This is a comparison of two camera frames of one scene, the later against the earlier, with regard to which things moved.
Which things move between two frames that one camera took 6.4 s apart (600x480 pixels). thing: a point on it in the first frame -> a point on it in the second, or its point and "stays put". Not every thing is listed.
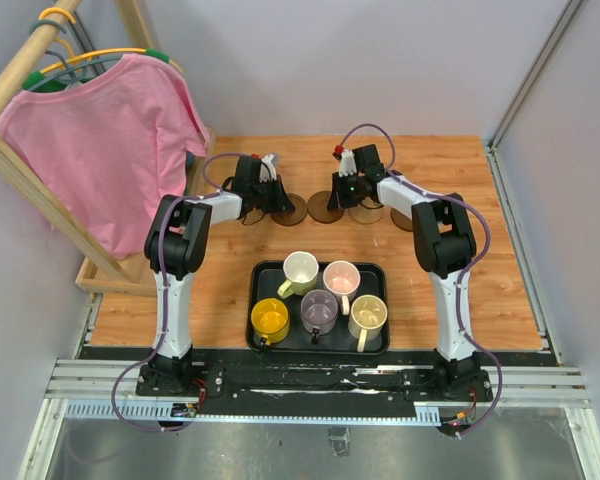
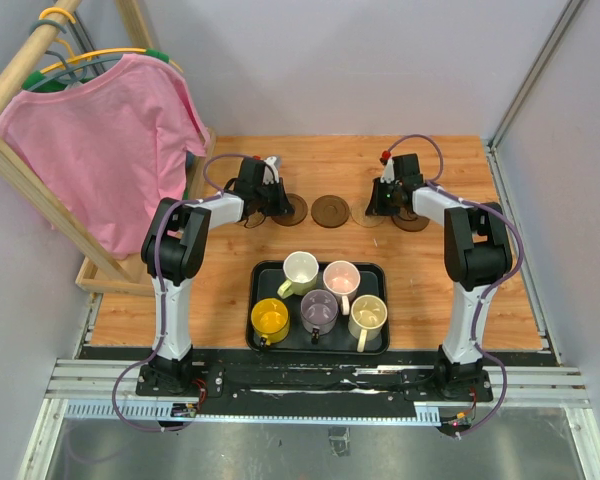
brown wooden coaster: [294, 217] stays put
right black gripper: [336, 202] -> [376, 208]
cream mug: [367, 314] stays put
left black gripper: [282, 201] stays put
